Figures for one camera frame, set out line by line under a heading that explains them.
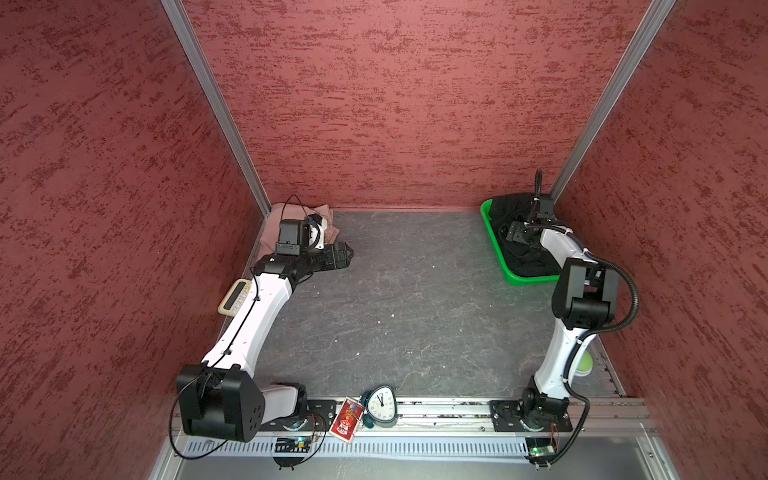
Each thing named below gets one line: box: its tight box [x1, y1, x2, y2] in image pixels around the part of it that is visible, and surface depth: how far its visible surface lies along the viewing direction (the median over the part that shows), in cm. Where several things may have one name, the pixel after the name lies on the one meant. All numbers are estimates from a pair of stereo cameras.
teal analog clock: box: [360, 384, 398, 429], surface depth 74 cm
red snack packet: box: [328, 396, 365, 443], surface depth 74 cm
